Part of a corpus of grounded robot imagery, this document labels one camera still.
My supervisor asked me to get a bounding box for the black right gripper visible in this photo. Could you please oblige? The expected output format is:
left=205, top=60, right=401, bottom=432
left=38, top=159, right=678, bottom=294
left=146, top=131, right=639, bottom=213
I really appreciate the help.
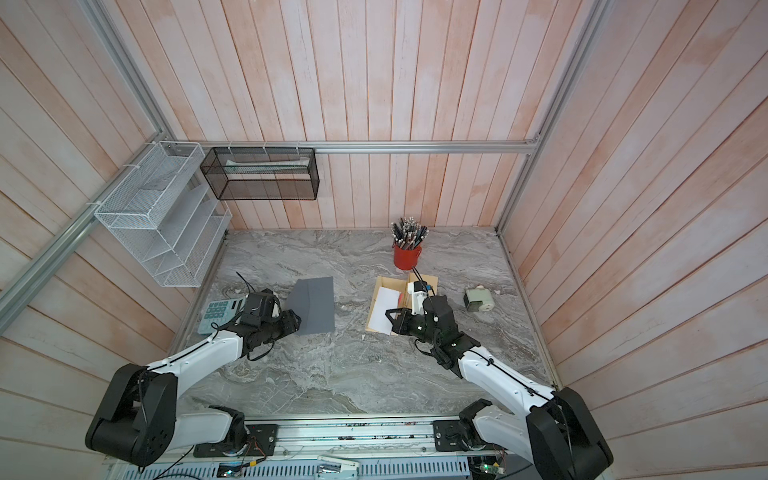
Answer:
left=386, top=308, right=443, bottom=350

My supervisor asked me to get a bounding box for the aluminium frame rail front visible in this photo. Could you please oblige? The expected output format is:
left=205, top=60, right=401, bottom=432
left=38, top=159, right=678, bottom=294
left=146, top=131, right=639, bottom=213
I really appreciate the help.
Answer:
left=104, top=413, right=601, bottom=466

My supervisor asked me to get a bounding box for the bunch of pencils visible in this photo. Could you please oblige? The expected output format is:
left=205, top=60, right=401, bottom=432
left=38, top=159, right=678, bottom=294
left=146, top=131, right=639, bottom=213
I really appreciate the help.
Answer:
left=391, top=217, right=429, bottom=251

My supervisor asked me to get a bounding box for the black mesh wall basket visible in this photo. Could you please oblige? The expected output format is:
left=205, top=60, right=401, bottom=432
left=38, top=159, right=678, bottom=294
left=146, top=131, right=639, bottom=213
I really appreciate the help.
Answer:
left=201, top=146, right=320, bottom=201

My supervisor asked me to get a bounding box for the red pencil cup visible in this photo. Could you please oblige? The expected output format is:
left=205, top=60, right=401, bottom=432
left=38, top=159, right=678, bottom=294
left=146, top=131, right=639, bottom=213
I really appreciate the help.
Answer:
left=393, top=245, right=422, bottom=271

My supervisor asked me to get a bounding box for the yellow envelope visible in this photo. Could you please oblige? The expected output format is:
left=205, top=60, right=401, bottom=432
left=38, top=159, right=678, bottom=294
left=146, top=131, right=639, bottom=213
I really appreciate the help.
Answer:
left=415, top=272, right=436, bottom=296
left=365, top=277, right=407, bottom=333

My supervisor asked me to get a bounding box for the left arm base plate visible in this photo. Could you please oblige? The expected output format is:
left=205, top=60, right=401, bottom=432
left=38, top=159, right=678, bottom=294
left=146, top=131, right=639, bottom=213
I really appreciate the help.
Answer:
left=193, top=423, right=279, bottom=458

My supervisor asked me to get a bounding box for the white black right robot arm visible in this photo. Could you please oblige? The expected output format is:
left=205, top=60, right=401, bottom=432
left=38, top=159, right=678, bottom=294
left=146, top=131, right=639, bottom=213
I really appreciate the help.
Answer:
left=386, top=295, right=614, bottom=479

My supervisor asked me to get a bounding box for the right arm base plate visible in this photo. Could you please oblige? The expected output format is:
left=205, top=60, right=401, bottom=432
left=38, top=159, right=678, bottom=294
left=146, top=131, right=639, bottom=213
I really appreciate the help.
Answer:
left=432, top=419, right=487, bottom=452

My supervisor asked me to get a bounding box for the white wire mesh shelf rack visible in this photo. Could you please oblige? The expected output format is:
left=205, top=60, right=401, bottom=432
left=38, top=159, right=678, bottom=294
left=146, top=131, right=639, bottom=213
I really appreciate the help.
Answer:
left=95, top=142, right=232, bottom=288

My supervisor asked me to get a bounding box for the teal desk calculator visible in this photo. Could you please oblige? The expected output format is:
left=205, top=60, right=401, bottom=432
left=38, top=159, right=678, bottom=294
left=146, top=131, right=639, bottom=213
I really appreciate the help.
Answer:
left=197, top=297, right=245, bottom=336

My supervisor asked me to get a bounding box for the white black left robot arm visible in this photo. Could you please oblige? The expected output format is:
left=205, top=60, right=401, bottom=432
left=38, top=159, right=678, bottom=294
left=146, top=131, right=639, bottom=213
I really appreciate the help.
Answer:
left=85, top=289, right=302, bottom=468

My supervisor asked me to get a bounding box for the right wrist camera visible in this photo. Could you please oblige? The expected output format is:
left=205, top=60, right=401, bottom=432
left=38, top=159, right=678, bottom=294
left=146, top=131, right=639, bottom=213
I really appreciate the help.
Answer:
left=407, top=280, right=431, bottom=315

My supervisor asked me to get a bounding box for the grey paper envelope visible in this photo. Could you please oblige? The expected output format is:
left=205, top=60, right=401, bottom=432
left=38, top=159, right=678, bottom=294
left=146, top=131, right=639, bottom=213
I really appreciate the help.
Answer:
left=285, top=277, right=335, bottom=336

